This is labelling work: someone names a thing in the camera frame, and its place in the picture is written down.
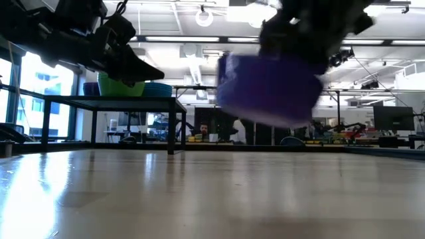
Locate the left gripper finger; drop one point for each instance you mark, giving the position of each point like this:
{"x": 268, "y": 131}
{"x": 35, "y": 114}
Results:
{"x": 136, "y": 83}
{"x": 136, "y": 66}

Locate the black ceiling spotlight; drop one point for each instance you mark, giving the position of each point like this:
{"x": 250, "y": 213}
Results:
{"x": 338, "y": 59}
{"x": 370, "y": 85}

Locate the person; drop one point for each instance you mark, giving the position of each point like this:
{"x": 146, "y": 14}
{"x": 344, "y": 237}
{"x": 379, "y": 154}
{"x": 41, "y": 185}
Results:
{"x": 203, "y": 130}
{"x": 239, "y": 132}

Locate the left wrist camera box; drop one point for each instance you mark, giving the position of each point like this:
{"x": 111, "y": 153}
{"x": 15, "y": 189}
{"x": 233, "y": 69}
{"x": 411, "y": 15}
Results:
{"x": 116, "y": 30}

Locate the black metal station frame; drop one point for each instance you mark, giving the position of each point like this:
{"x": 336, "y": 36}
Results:
{"x": 338, "y": 106}
{"x": 196, "y": 87}

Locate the long ceiling light bar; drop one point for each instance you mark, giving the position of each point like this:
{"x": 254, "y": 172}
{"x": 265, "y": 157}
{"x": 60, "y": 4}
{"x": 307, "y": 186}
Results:
{"x": 362, "y": 42}
{"x": 182, "y": 38}
{"x": 242, "y": 39}
{"x": 408, "y": 42}

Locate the black aluminium rig frame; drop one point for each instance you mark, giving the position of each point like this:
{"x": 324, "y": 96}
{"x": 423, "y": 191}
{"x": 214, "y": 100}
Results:
{"x": 139, "y": 146}

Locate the black background robot arm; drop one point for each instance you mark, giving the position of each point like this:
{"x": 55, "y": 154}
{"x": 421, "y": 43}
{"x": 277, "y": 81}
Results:
{"x": 347, "y": 127}

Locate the green plastic mini bowl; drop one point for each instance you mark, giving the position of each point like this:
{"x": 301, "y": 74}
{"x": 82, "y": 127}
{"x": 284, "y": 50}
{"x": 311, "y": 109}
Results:
{"x": 116, "y": 89}

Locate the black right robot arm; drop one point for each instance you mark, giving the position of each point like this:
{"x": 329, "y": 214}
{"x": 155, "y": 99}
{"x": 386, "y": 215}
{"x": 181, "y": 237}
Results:
{"x": 332, "y": 6}

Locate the black computer monitor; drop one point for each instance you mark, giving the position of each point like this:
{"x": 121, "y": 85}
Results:
{"x": 393, "y": 117}

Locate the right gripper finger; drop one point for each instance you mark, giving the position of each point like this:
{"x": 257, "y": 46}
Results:
{"x": 321, "y": 66}

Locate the black partition panel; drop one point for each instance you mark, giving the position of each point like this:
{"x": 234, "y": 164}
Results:
{"x": 264, "y": 134}
{"x": 206, "y": 114}

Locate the bright ceiling panel lamp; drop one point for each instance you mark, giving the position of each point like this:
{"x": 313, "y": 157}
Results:
{"x": 252, "y": 15}

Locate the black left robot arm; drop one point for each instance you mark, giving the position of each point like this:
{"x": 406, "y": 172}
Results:
{"x": 20, "y": 26}

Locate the small white container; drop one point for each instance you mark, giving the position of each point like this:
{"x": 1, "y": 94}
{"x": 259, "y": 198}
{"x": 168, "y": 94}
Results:
{"x": 113, "y": 125}

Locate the black perforated metal shelf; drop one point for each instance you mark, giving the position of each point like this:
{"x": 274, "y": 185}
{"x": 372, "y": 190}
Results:
{"x": 109, "y": 103}

